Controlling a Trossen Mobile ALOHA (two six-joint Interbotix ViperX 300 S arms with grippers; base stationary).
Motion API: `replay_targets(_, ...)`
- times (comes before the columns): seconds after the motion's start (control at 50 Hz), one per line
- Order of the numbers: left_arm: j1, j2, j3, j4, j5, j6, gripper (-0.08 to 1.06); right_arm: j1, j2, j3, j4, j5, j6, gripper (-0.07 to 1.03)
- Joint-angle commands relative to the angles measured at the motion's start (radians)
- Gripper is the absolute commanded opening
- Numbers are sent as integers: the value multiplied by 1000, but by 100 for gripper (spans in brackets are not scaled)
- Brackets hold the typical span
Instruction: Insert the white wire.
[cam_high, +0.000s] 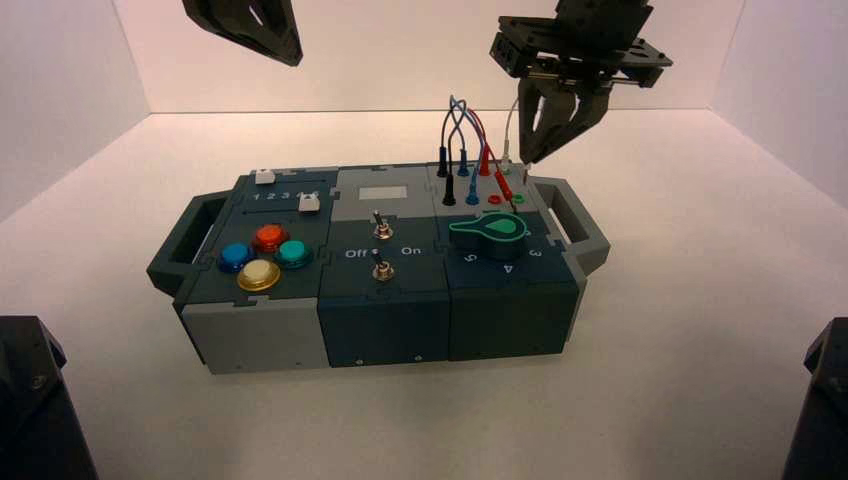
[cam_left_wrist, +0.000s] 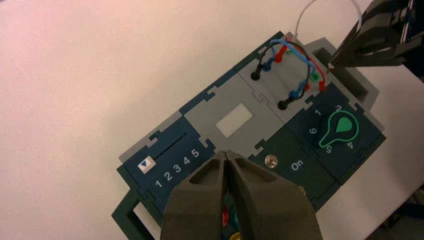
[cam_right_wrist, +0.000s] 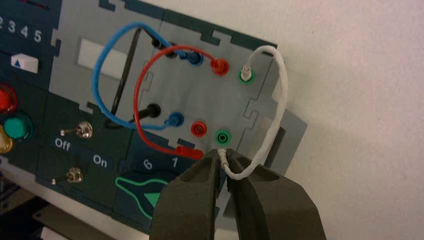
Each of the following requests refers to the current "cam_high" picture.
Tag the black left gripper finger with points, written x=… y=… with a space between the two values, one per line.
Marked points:
x=222 y=16
x=281 y=23

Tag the metal toggle switch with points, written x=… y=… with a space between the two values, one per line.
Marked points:
x=381 y=228
x=383 y=270

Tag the yellow round push button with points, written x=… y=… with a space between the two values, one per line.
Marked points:
x=258 y=275

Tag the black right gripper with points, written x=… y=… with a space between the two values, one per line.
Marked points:
x=583 y=50

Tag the white slider knob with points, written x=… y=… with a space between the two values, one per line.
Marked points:
x=308 y=204
x=264 y=177

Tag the green rotary selector knob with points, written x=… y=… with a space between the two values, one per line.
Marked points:
x=493 y=235

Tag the blue round push button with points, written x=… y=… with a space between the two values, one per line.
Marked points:
x=235 y=257

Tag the orange round push button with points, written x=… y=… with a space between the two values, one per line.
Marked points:
x=270 y=237

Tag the gray display screen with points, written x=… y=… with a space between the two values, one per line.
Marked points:
x=383 y=193

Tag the teal round push button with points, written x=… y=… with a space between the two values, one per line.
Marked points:
x=293 y=253

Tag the gray and teal task box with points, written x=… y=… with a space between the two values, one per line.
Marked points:
x=378 y=324

